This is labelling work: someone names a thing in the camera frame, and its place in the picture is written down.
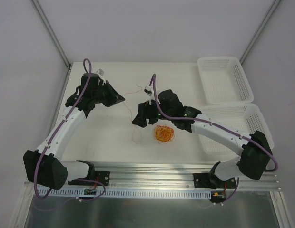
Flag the far white plastic basket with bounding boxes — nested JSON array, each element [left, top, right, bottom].
[[197, 56, 254, 105]]

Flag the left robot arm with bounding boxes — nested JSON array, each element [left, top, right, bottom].
[[23, 69, 125, 190]]

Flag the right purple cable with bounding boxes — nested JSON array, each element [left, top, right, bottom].
[[148, 73, 279, 171]]

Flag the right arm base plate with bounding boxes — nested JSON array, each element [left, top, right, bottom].
[[193, 173, 237, 189]]

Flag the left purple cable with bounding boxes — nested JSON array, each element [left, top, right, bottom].
[[33, 58, 106, 212]]

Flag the red orange wire ball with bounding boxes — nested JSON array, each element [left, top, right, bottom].
[[153, 125, 175, 143]]

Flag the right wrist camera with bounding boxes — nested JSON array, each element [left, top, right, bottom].
[[144, 85, 160, 102]]

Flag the near white plastic basket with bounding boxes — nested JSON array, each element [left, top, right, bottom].
[[194, 103, 275, 156]]

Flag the white slotted cable duct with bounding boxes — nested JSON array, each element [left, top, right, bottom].
[[49, 187, 211, 200]]

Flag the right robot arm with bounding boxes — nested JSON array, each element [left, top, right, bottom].
[[132, 86, 273, 189]]

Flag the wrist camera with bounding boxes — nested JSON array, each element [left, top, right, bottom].
[[144, 85, 160, 102], [96, 69, 107, 85]]

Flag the purple cable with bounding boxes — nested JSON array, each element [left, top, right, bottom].
[[148, 73, 279, 171], [33, 58, 106, 212]]

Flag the left aluminium frame post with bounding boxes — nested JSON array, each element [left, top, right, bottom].
[[30, 0, 71, 69]]

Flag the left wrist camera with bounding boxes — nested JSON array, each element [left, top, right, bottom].
[[96, 69, 107, 85]]

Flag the right aluminium frame post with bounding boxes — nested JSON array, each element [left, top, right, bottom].
[[239, 0, 283, 65]]

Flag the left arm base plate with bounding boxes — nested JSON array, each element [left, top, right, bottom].
[[93, 171, 110, 186]]

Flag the aluminium mounting rail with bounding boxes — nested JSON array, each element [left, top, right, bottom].
[[24, 161, 281, 192]]

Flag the white plastic basket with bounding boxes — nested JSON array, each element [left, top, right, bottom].
[[197, 56, 254, 105], [194, 103, 275, 156]]

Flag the aluminium frame post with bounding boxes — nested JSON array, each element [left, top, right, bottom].
[[239, 0, 283, 65], [30, 0, 71, 69]]

